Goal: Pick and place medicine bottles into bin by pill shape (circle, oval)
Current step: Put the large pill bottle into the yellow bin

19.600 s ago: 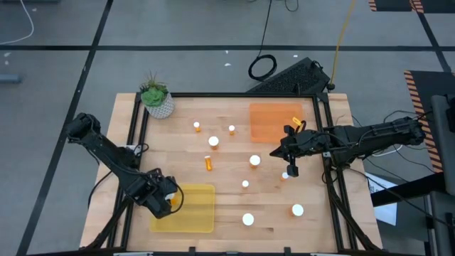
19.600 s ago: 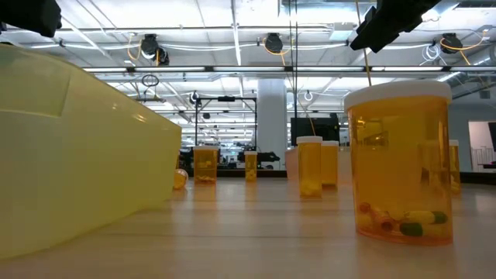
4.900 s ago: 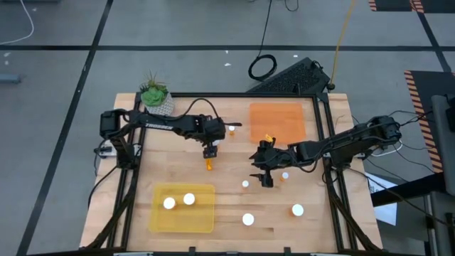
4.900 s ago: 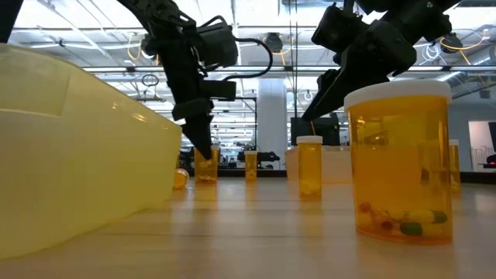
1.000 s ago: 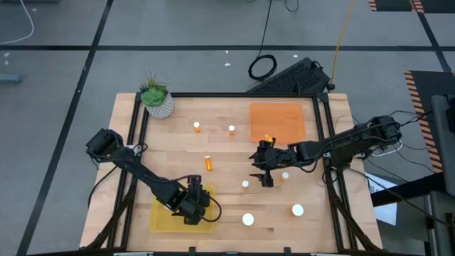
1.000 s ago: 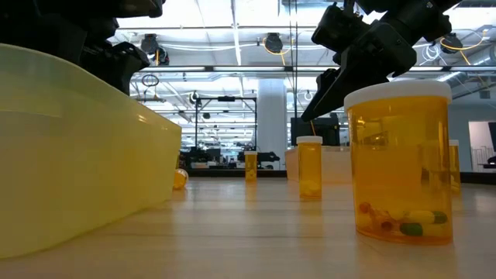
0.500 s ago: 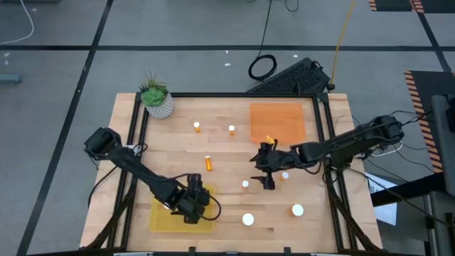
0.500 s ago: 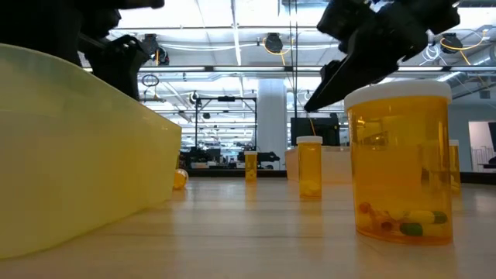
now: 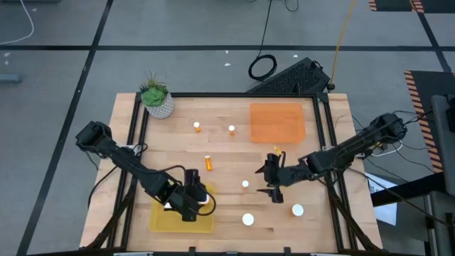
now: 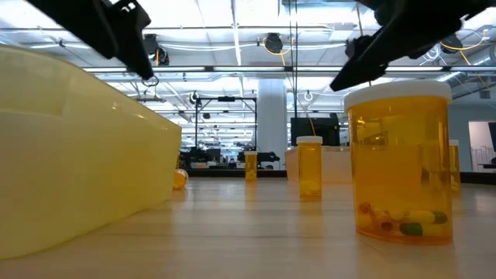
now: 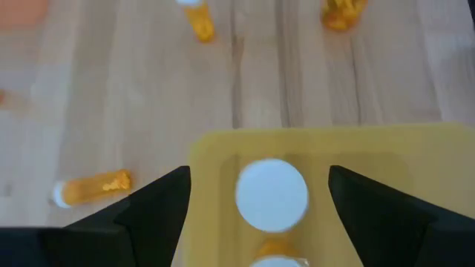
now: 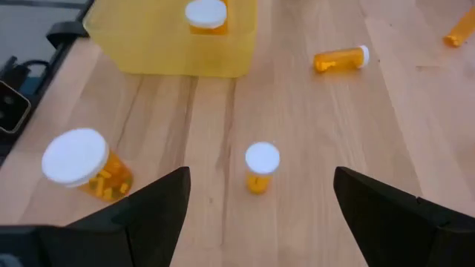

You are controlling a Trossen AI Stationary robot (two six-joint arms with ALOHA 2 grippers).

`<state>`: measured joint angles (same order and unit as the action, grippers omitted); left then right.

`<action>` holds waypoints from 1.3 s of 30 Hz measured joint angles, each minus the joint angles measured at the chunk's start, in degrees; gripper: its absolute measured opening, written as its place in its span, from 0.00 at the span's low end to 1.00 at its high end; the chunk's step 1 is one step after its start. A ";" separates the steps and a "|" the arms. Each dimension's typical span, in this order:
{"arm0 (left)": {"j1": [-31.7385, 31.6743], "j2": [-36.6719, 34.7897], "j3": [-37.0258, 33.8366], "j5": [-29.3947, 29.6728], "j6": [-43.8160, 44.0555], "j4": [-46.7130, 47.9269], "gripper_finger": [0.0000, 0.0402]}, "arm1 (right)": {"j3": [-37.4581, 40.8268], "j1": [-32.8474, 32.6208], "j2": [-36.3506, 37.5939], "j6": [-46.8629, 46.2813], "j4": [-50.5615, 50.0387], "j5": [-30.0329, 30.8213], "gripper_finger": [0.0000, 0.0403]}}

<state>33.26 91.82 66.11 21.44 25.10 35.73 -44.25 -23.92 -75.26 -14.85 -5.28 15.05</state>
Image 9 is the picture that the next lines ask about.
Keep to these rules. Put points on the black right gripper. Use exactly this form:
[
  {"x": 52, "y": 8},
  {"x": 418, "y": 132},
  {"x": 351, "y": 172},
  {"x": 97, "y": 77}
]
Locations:
[{"x": 281, "y": 176}]

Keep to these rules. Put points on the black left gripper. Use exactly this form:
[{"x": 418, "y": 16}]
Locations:
[{"x": 185, "y": 202}]

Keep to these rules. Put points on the small orange pill bottle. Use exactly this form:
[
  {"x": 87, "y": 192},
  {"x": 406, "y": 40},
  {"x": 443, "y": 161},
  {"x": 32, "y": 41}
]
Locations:
[
  {"x": 231, "y": 127},
  {"x": 245, "y": 183},
  {"x": 208, "y": 163},
  {"x": 196, "y": 124}
]

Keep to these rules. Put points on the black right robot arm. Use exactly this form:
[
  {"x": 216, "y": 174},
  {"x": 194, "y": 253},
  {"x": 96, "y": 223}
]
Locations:
[{"x": 341, "y": 154}]

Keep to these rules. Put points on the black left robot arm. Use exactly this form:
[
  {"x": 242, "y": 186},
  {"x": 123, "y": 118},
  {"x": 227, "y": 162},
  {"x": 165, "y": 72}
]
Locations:
[{"x": 121, "y": 156}]

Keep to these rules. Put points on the yellow translucent plastic bin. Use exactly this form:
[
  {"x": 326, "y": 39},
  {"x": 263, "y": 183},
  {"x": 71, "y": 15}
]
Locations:
[{"x": 167, "y": 222}]

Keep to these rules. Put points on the orange translucent plastic bin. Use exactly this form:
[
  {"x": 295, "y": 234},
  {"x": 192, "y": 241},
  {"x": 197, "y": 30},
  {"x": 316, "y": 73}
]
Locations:
[{"x": 277, "y": 122}]

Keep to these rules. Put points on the yellow gripper tag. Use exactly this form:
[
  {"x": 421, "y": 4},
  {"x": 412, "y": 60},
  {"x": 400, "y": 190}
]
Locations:
[{"x": 277, "y": 150}]

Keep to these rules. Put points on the succulent in white patterned pot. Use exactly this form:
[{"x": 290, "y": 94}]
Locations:
[{"x": 160, "y": 106}]

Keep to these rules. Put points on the white paper sheet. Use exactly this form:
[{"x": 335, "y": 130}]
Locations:
[{"x": 385, "y": 209}]

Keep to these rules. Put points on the black beam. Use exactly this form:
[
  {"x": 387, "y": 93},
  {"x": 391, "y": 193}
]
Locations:
[{"x": 409, "y": 188}]

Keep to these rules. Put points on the grey metal cabinet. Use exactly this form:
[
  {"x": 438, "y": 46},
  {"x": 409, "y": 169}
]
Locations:
[{"x": 440, "y": 149}]

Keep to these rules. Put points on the black mat with hazard stripes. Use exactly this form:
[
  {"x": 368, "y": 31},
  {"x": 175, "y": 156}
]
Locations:
[
  {"x": 394, "y": 4},
  {"x": 426, "y": 89}
]

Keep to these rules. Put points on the black aluminium table frame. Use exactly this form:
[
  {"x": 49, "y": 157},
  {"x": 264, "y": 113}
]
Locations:
[{"x": 227, "y": 95}]

